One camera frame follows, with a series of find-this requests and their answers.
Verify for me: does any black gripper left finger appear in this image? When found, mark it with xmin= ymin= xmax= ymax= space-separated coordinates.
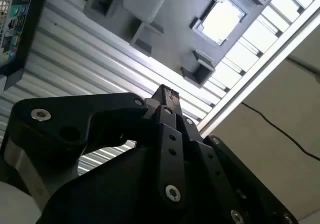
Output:
xmin=0 ymin=84 xmax=187 ymax=209

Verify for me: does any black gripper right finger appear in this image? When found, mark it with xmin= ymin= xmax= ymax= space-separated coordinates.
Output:
xmin=167 ymin=86 xmax=299 ymax=224

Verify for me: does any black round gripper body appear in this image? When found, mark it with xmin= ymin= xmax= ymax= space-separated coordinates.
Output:
xmin=37 ymin=144 xmax=228 ymax=224

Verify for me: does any square silver CPU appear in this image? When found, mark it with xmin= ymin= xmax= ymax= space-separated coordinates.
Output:
xmin=198 ymin=1 xmax=247 ymax=45

